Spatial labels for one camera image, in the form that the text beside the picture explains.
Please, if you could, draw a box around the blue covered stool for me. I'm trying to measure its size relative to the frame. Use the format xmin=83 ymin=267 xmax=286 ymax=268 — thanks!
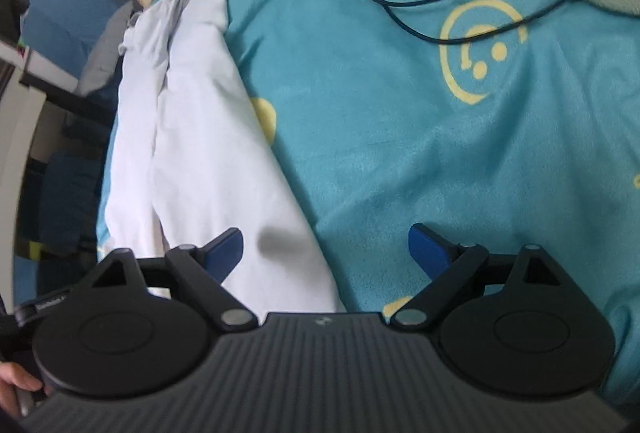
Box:
xmin=20 ymin=148 xmax=103 ymax=264

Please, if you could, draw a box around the white table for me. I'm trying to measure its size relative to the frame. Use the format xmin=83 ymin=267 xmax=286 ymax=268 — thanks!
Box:
xmin=0 ymin=40 xmax=48 ymax=224

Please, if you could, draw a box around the white t-shirt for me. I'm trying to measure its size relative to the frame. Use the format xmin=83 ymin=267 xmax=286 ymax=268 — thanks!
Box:
xmin=97 ymin=0 xmax=352 ymax=314

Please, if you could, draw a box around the grey seat cushion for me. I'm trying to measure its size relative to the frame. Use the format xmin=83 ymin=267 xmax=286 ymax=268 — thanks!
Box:
xmin=76 ymin=2 xmax=137 ymax=96

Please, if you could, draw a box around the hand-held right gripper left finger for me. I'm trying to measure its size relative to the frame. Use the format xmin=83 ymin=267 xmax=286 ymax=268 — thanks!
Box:
xmin=90 ymin=227 xmax=260 ymax=332

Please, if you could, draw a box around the teal printed bed sheet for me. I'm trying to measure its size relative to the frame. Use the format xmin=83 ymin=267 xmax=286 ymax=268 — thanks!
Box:
xmin=10 ymin=0 xmax=640 ymax=406

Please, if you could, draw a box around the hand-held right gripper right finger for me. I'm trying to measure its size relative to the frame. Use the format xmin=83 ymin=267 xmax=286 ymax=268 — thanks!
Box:
xmin=390 ymin=223 xmax=563 ymax=329

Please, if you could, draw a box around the person's left hand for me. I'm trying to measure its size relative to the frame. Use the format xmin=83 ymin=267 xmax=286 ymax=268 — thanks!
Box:
xmin=0 ymin=360 xmax=46 ymax=416

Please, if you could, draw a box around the blue covered chair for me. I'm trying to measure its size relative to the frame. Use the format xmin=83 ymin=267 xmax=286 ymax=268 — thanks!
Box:
xmin=21 ymin=0 xmax=123 ymax=106

